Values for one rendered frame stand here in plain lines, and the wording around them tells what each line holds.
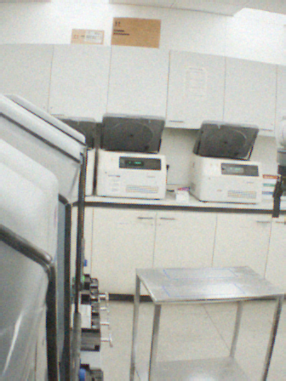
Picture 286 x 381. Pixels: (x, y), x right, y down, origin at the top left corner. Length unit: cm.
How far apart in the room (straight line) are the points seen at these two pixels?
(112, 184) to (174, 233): 65
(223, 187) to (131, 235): 86
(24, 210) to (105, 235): 358
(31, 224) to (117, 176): 351
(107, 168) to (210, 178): 84
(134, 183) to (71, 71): 112
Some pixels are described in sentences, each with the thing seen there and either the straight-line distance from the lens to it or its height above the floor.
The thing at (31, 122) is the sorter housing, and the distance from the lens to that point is 122.
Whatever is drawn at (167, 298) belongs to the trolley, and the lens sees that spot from 195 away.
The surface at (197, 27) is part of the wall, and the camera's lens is 466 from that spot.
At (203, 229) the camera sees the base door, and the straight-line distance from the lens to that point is 402.
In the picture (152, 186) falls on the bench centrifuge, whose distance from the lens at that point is 389.
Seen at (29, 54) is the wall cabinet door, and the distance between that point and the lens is 420.
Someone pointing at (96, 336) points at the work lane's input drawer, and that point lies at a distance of 163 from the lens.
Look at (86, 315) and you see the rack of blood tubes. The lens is 161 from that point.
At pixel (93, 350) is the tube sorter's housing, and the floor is 74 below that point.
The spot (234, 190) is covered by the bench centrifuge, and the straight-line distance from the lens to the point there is 405.
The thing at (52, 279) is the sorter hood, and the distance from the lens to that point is 35.
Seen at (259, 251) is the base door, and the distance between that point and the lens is 422.
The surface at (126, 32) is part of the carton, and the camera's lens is 425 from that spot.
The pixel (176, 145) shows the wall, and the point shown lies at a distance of 452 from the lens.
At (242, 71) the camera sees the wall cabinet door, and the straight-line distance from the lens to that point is 434.
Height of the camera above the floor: 150
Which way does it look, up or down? 8 degrees down
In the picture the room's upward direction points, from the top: 4 degrees clockwise
